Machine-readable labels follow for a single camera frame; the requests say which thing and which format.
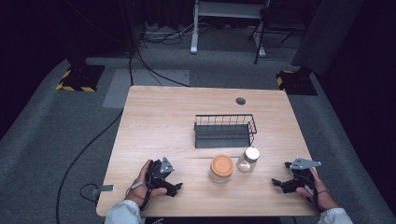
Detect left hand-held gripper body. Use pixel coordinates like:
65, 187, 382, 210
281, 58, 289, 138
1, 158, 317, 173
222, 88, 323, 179
145, 156, 176, 191

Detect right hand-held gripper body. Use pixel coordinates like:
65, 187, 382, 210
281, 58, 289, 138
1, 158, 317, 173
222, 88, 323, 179
289, 157, 323, 193

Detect glass jar with silver lid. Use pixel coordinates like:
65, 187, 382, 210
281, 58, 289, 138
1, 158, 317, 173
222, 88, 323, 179
235, 146, 261, 175

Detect glass jar with orange lid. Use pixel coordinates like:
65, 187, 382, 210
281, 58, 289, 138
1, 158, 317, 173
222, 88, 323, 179
208, 154, 235, 184

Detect black wire basket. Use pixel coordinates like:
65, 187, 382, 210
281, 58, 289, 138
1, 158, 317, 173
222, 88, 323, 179
193, 113, 258, 149

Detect person's left hand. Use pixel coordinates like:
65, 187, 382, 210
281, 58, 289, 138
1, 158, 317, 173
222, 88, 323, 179
124, 159, 168, 208

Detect person's right hand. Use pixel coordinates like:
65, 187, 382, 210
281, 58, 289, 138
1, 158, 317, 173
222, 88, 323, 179
295, 167, 340, 213

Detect black stand base yellow stripes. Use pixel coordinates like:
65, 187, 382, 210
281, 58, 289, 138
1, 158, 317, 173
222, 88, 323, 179
55, 64, 106, 93
276, 69, 318, 96

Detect black metal stand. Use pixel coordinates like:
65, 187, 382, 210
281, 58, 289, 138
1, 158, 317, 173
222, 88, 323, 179
247, 6, 307, 65

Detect grey curtain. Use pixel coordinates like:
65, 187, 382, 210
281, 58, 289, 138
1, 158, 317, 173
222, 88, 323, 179
290, 0, 365, 76

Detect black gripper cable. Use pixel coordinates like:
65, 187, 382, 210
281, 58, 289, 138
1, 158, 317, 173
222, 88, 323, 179
125, 178, 152, 212

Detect long black floor cable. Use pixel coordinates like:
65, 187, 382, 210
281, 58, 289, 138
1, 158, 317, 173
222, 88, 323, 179
55, 108, 125, 224

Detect bundle of cables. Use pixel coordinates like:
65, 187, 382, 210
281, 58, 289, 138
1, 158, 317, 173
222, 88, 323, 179
139, 21, 200, 48

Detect white metal table frame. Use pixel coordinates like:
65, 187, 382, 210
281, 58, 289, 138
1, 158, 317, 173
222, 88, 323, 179
190, 0, 271, 58

